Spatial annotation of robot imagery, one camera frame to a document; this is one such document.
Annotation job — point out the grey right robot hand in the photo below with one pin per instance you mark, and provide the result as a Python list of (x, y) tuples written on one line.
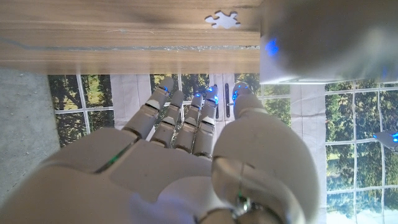
[(155, 174)]

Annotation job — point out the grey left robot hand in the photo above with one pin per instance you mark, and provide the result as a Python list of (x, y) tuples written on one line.
[(388, 138)]

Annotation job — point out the pale puzzle piece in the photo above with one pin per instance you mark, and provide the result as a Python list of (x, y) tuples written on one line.
[(224, 21)]

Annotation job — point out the printed window backdrop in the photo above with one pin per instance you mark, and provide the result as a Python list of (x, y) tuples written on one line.
[(351, 124)]

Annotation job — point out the white box with black frame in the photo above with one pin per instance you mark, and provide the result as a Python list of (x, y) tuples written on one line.
[(273, 71)]

